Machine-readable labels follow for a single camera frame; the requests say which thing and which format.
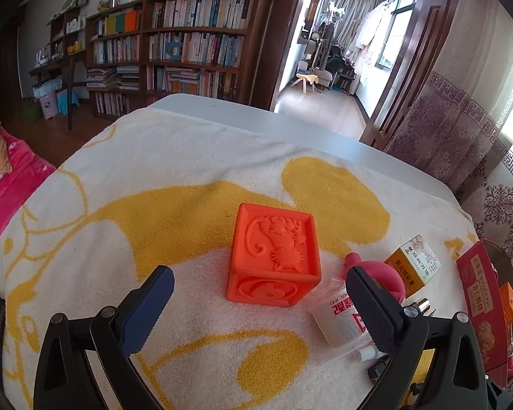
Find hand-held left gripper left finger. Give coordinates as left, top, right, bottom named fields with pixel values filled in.
left=33, top=265, right=176, bottom=410

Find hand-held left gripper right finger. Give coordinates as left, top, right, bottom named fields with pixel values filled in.
left=345, top=265, right=490, bottom=410

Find pink ring-shaped toy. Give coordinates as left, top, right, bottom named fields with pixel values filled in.
left=344, top=253, right=407, bottom=302

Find yellow white medicine box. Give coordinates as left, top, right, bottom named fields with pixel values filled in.
left=384, top=234, right=442, bottom=295

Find red metal tin container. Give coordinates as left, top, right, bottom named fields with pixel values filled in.
left=457, top=239, right=513, bottom=389

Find white tube in clear packet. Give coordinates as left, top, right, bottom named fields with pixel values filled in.
left=311, top=277, right=394, bottom=364

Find small black object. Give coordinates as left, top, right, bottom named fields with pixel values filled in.
left=368, top=359, right=390, bottom=381

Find white yellow printed towel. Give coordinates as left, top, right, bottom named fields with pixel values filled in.
left=0, top=107, right=482, bottom=410

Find pink blanket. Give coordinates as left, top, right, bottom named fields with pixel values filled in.
left=0, top=128, right=56, bottom=265

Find patterned window curtain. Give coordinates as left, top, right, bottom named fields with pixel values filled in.
left=382, top=0, right=513, bottom=300

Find blue plastic stool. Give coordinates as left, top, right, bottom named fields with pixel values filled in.
left=55, top=90, right=80, bottom=116

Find lilac plastic bin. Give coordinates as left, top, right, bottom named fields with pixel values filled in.
left=40, top=94, right=61, bottom=120

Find green plastic bin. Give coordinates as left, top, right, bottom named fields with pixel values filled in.
left=23, top=98, right=41, bottom=122

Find black chair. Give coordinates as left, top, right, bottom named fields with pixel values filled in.
left=327, top=47, right=357, bottom=92

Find dark wooden desk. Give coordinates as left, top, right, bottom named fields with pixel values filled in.
left=28, top=57, right=88, bottom=131

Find wooden bookcase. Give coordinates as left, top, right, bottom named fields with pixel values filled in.
left=85, top=0, right=274, bottom=120

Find dark framed window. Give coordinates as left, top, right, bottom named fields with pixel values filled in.
left=378, top=0, right=422, bottom=71

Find grey chair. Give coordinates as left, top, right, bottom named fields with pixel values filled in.
left=303, top=38, right=326, bottom=78

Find coat rack with dark clothes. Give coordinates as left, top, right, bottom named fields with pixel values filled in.
left=312, top=2, right=340, bottom=73

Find wooden display shelf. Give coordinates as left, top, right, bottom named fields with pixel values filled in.
left=47, top=9, right=90, bottom=73

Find rows of books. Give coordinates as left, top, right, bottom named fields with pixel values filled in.
left=90, top=0, right=253, bottom=116

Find dark wooden door frame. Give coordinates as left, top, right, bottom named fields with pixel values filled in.
left=250, top=0, right=466, bottom=146

